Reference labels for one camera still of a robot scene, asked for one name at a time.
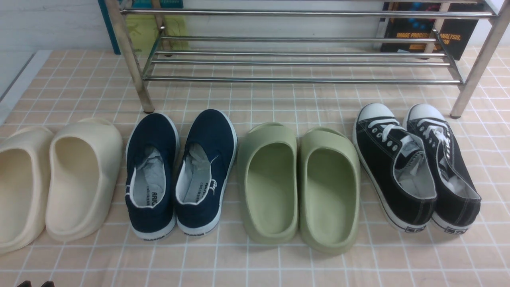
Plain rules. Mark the green foam slipper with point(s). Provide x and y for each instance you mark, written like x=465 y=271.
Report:
x=267 y=177
x=329 y=190

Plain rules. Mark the right cream foam slipper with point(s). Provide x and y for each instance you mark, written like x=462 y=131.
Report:
x=85 y=159

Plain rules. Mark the right green foam slipper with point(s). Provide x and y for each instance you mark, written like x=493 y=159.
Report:
x=329 y=190

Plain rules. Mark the left navy slip-on shoe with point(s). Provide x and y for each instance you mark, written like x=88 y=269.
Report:
x=151 y=152

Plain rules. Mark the navy slip-on shoe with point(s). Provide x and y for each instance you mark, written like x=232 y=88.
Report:
x=208 y=158
x=151 y=152

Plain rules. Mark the left cream foam slipper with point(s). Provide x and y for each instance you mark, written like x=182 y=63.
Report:
x=24 y=186

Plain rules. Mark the cream foam slipper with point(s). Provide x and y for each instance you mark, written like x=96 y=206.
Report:
x=24 y=186
x=85 y=159

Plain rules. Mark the black canvas sneaker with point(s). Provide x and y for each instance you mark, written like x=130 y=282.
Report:
x=396 y=162
x=458 y=202

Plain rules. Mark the silver metal shoe rack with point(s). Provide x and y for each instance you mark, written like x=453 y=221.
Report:
x=435 y=55

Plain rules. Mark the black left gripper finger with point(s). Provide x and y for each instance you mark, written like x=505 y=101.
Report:
x=25 y=284

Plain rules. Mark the teal and yellow book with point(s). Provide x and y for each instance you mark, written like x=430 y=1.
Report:
x=143 y=28

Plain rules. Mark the left green foam slipper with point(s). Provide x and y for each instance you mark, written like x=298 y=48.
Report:
x=267 y=177

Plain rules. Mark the right navy slip-on shoe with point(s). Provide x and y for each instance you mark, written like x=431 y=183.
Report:
x=208 y=158

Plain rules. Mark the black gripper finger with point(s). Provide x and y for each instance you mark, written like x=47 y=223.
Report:
x=48 y=284

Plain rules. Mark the black image processing book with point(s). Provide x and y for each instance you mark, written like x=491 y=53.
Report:
x=454 y=33

